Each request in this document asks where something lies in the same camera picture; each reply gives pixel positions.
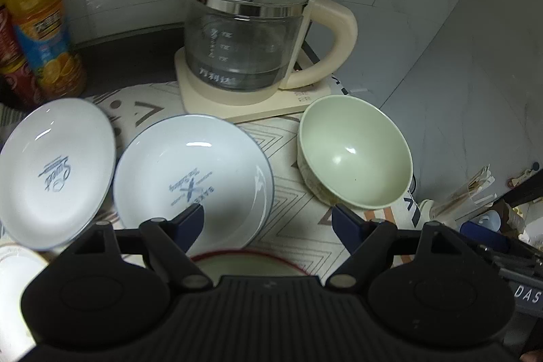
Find white plate crossed utensils print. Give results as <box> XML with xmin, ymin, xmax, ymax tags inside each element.
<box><xmin>112</xmin><ymin>114</ymin><xmax>274</xmax><ymax>252</ymax></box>

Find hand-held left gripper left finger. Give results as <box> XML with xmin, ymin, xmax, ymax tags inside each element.
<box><xmin>56</xmin><ymin>203</ymin><xmax>214</xmax><ymax>296</ymax></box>

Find white plate gold rim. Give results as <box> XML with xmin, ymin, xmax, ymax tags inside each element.
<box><xmin>0</xmin><ymin>245</ymin><xmax>49</xmax><ymax>348</ymax></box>

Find grey labelled box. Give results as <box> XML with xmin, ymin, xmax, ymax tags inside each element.
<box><xmin>500</xmin><ymin>268</ymin><xmax>543</xmax><ymax>304</ymax></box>

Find patterned beige tablecloth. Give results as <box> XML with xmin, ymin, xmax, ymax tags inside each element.
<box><xmin>0</xmin><ymin>80</ymin><xmax>425</xmax><ymax>273</ymax></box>

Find red cola bottle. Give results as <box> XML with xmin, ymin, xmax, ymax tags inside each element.
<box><xmin>0</xmin><ymin>0</ymin><xmax>43</xmax><ymax>108</ymax></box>

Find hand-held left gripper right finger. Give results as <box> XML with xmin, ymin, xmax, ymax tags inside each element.
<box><xmin>325</xmin><ymin>203</ymin><xmax>485</xmax><ymax>290</ymax></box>

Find cream kettle base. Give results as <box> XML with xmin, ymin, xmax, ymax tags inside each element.
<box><xmin>174</xmin><ymin>48</ymin><xmax>340</xmax><ymax>123</ymax></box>

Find chopsticks in clear packet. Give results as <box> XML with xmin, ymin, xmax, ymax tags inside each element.
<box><xmin>432</xmin><ymin>165</ymin><xmax>498</xmax><ymax>219</ymax></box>

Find orange juice bottle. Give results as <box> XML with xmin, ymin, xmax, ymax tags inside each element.
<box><xmin>3</xmin><ymin>0</ymin><xmax>88</xmax><ymax>100</ymax></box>

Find pale green bowl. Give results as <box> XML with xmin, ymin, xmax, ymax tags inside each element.
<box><xmin>297</xmin><ymin>94</ymin><xmax>414</xmax><ymax>211</ymax></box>

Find white plate script print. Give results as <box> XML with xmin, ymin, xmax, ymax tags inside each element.
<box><xmin>0</xmin><ymin>98</ymin><xmax>117</xmax><ymax>252</ymax></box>

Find glass kettle cream handle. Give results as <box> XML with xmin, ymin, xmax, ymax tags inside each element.
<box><xmin>184</xmin><ymin>0</ymin><xmax>358</xmax><ymax>93</ymax></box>

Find dark blue container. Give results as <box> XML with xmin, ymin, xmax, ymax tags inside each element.
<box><xmin>460</xmin><ymin>220</ymin><xmax>510</xmax><ymax>253</ymax></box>

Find red rimmed bowl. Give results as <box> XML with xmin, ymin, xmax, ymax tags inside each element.
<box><xmin>189</xmin><ymin>248</ymin><xmax>312</xmax><ymax>282</ymax></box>

